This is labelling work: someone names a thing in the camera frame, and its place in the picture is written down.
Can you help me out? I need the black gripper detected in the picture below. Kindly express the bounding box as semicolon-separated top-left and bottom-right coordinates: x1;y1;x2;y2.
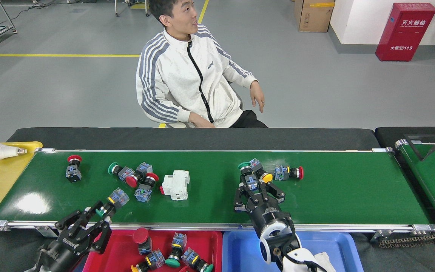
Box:
233;181;294;238
32;201;113;272

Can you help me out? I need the yellow push button switch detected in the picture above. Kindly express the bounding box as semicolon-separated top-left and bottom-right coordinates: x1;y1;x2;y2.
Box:
131;249;166;272
249;158;274;184

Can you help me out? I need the white circuit breaker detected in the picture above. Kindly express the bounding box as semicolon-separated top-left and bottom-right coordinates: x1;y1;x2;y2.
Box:
159;170;191;201
314;252;337;272

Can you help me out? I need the blue plastic tray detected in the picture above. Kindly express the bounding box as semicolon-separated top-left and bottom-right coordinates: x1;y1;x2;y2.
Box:
222;230;365;272

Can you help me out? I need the red plastic tray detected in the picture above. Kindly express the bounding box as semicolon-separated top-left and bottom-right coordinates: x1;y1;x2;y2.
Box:
83;229;224;272

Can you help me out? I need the long green conveyor belt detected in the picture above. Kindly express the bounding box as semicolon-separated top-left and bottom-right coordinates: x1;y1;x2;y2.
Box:
0;147;435;232

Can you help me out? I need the person's right hand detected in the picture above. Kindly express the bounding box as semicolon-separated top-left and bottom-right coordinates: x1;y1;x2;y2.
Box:
189;113;215;128

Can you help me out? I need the person's left hand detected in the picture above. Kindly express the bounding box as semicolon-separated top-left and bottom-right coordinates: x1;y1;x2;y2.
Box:
250;80;265;114

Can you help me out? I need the person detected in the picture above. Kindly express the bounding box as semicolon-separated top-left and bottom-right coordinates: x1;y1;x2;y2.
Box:
136;0;268;128

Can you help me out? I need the cardboard box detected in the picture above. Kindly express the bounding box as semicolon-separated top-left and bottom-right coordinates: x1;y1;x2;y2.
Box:
294;0;336;33

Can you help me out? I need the red fire extinguisher cabinet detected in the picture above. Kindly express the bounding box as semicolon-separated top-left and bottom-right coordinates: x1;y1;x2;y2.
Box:
375;3;435;62

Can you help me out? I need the black drive chain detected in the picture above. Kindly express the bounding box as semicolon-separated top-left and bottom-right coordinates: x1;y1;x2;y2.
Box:
378;232;435;249

